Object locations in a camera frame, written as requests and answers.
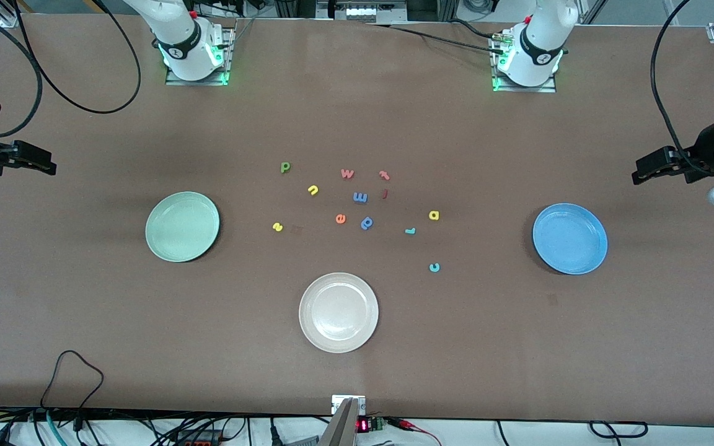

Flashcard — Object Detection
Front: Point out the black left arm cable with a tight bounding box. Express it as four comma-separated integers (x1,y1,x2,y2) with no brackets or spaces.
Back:
650,0,708,174

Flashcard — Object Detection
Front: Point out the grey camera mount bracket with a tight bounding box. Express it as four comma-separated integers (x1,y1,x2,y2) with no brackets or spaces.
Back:
320,395,367,446

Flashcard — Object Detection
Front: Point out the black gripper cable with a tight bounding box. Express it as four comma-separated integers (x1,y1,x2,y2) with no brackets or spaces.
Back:
0,0,43,138

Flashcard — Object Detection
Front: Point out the white plate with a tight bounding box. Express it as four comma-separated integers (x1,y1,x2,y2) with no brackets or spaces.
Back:
299,272,379,354

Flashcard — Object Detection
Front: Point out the green plate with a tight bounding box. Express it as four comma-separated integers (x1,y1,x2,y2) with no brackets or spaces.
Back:
145,191,221,263

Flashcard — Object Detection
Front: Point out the thin black table cable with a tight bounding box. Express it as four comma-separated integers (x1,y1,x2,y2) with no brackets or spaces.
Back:
366,22,509,56

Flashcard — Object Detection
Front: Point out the black cable loop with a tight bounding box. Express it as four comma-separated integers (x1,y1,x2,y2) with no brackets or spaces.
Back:
40,350,105,429

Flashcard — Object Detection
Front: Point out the blue plate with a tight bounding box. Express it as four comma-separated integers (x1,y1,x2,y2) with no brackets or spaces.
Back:
532,203,609,276

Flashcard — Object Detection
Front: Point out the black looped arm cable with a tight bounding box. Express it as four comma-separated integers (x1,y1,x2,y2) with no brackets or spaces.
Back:
13,0,142,115

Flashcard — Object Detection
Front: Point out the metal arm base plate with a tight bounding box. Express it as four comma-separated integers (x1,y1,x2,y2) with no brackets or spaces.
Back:
165,25,235,86
490,31,557,94

